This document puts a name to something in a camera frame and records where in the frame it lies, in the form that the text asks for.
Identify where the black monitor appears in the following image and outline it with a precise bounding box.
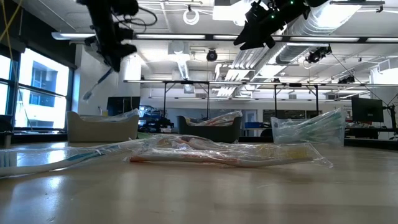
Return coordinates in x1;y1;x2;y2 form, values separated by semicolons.
351;96;385;123

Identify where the long ceiling light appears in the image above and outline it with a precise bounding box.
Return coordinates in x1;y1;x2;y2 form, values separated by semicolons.
289;36;398;44
51;31;206;41

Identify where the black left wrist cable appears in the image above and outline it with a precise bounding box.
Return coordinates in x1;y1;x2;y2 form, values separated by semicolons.
124;5;158;27

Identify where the black monitor stand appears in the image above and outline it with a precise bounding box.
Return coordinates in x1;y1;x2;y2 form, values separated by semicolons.
385;104;398;139

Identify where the black window frame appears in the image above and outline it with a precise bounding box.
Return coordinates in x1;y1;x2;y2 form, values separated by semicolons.
0;43;75;131

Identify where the silver ceiling duct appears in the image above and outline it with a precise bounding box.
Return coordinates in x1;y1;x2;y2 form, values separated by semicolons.
214;0;363;97

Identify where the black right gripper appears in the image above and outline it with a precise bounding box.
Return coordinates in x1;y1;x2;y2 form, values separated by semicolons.
233;0;312;51

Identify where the white cable coil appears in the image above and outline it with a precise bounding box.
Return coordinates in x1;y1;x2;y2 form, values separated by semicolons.
182;8;201;26

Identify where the black ceiling camera cluster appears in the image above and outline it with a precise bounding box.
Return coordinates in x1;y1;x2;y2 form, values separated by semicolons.
338;75;356;85
305;45;333;65

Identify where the white plastic bin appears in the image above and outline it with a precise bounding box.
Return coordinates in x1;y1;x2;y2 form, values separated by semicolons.
67;111;140;143

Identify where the dark grey-green plastic bin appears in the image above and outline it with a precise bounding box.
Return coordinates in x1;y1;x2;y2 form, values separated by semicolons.
176;115;243;144

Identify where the blue equipment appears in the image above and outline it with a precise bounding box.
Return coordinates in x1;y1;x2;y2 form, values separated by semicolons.
138;105;175;133

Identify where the yellow hanging cable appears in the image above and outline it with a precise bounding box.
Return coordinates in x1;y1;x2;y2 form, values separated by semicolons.
0;0;23;43

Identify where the green toothbrush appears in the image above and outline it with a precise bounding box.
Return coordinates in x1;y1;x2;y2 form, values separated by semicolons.
275;119;343;146
281;115;345;140
279;108;346;144

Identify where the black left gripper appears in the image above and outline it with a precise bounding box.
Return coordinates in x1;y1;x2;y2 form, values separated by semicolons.
84;26;137;73

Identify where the clear plastic bin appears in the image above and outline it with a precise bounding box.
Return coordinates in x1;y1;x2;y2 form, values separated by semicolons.
269;108;347;147

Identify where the black desk frame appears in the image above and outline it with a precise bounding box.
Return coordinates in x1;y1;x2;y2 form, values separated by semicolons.
248;82;320;119
124;79;211;119

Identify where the black screen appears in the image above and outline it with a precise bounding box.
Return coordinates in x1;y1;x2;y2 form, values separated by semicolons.
107;96;141;115

